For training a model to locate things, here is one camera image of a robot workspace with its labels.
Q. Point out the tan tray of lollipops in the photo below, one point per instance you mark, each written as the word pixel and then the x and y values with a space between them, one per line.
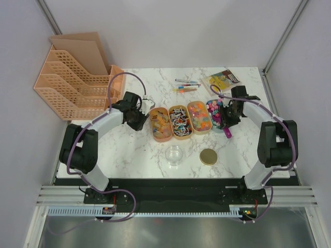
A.
pixel 181 123

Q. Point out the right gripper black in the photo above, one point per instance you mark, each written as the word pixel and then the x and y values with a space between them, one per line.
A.
pixel 225 122

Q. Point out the red blue pen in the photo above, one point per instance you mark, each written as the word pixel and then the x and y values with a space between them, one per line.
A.
pixel 188 85

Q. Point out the clear glass jar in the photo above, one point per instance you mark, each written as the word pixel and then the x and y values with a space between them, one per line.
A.
pixel 174 155

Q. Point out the peach plastic file organizer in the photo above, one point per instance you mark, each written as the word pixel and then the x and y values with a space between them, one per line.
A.
pixel 76 79

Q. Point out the grey tray of colourful stars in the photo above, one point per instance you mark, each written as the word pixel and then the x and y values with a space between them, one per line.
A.
pixel 214 108

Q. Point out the white slotted cable duct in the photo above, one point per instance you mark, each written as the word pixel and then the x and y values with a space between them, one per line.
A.
pixel 99 211

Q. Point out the magenta plastic scoop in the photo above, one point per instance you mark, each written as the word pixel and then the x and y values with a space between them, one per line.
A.
pixel 225 130

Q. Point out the gold metal lid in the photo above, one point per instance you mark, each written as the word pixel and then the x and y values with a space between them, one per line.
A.
pixel 208 156

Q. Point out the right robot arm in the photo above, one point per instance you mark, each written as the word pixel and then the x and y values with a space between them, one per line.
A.
pixel 277 148

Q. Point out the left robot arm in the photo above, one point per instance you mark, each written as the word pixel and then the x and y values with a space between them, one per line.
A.
pixel 79 150

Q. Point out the yellow illustrated book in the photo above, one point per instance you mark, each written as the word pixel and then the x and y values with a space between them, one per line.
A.
pixel 224 80

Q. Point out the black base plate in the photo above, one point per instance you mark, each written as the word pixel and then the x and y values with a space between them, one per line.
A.
pixel 177 195

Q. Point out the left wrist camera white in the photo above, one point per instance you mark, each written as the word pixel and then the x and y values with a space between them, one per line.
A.
pixel 147 105

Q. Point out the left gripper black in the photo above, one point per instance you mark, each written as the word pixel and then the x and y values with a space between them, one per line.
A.
pixel 139 125

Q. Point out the aluminium frame rail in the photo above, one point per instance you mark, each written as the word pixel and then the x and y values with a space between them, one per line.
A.
pixel 283 196

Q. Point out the peach tray of gummy candies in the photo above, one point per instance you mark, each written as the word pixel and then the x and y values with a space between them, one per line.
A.
pixel 161 126

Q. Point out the tan tray of translucent stars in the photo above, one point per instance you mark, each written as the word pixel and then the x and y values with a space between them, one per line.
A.
pixel 199 116

